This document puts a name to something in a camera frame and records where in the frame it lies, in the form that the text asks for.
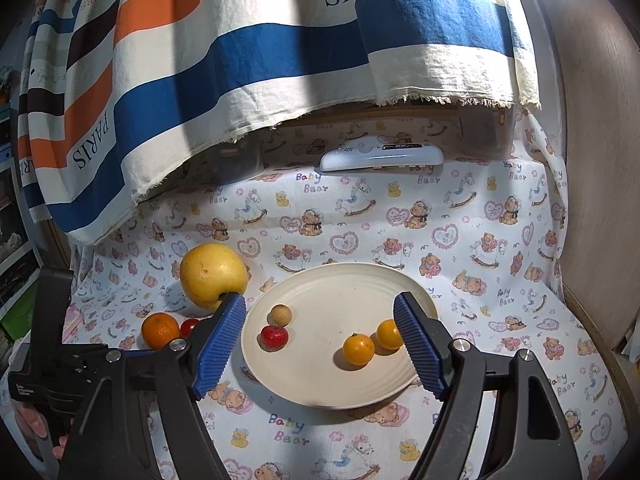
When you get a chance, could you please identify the striped Paris blanket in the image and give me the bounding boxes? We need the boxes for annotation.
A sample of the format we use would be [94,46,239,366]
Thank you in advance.
[16,0,540,245]

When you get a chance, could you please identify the baby bear printed sheet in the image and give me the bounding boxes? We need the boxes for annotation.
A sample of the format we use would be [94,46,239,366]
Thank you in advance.
[70,117,627,479]

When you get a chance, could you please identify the white remote control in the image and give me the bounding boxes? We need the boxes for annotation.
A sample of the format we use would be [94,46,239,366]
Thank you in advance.
[319,136,444,172]

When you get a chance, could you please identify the red cherry tomato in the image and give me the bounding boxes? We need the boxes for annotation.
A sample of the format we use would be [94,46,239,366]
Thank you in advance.
[180,318,200,338]
[260,325,290,351]

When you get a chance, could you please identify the orange mandarin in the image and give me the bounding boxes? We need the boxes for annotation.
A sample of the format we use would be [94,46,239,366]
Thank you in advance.
[141,312,181,351]

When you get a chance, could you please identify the person's left hand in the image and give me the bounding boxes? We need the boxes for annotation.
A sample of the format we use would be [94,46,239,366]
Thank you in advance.
[13,402,48,440]

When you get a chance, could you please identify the large yellow grapefruit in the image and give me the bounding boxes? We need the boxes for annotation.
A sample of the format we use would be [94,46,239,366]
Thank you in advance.
[179,243,248,311]

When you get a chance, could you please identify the cream round plate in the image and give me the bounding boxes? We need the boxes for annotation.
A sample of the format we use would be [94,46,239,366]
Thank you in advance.
[240,262,438,410]

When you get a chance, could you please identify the small yellow orange tomato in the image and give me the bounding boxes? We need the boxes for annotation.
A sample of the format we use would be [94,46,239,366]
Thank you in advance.
[376,318,404,351]

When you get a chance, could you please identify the wooden headboard panel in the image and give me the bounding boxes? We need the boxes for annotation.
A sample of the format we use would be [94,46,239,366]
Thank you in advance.
[504,0,640,351]

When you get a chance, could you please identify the brown longan front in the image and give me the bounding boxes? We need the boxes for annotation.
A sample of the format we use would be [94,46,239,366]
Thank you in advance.
[268,304,293,327]

